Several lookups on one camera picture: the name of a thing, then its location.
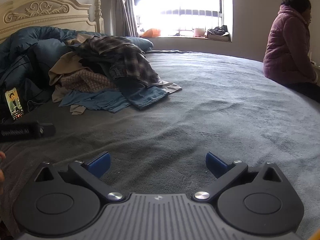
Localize orange bag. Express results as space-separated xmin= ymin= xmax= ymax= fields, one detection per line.
xmin=141 ymin=28 xmax=162 ymax=38

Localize black white plaid shirt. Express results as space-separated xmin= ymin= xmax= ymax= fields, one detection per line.
xmin=69 ymin=35 xmax=162 ymax=87

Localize cream carved headboard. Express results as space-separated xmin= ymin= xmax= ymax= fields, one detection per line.
xmin=0 ymin=0 xmax=105 ymax=44

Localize tan houndstooth knit sweater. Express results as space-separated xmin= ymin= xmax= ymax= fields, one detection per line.
xmin=59 ymin=70 xmax=118 ymax=93

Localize smartphone with lit screen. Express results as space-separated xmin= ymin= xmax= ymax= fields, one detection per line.
xmin=4 ymin=87 xmax=25 ymax=120

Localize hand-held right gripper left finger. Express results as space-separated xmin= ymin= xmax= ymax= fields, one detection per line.
xmin=34 ymin=152 xmax=125 ymax=203

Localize person's left hand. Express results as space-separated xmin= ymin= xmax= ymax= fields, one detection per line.
xmin=0 ymin=151 xmax=6 ymax=184

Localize black sneakers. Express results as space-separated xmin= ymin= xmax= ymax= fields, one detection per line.
xmin=207 ymin=25 xmax=228 ymax=36

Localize white garment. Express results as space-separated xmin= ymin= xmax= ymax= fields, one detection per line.
xmin=52 ymin=85 xmax=87 ymax=115

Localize black garment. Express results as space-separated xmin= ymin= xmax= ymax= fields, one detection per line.
xmin=82 ymin=60 xmax=110 ymax=75

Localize blue denim jeans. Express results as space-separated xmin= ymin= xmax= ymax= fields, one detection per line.
xmin=80 ymin=55 xmax=170 ymax=110

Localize cream cloth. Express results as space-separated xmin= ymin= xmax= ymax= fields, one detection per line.
xmin=159 ymin=80 xmax=182 ymax=93

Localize window grille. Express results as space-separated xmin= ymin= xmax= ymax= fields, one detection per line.
xmin=160 ymin=0 xmax=225 ymax=30

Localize dark blue duvet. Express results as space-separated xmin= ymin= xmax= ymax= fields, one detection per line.
xmin=0 ymin=26 xmax=154 ymax=120

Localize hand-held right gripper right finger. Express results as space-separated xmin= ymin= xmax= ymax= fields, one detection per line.
xmin=191 ymin=152 xmax=285 ymax=202

